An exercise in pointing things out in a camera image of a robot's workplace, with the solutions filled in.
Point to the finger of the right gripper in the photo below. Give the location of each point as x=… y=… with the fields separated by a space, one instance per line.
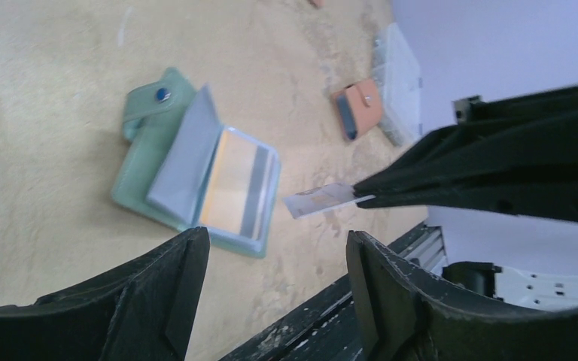
x=556 y=201
x=538 y=132

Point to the pink leather pouch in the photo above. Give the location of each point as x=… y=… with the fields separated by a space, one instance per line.
x=358 y=107

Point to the aluminium rail frame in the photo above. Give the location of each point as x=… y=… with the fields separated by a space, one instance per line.
x=428 y=251

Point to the clear plastic organizer box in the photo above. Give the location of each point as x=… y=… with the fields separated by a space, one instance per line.
x=397 y=75

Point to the green card holder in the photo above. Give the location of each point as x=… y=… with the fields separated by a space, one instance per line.
x=185 y=168

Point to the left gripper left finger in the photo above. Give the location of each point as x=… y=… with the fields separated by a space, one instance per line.
x=143 y=309

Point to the credit card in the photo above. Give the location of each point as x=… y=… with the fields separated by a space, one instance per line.
x=322 y=199

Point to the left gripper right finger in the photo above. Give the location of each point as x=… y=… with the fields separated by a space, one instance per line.
x=406 y=313

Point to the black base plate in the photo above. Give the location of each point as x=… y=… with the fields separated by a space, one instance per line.
x=322 y=328

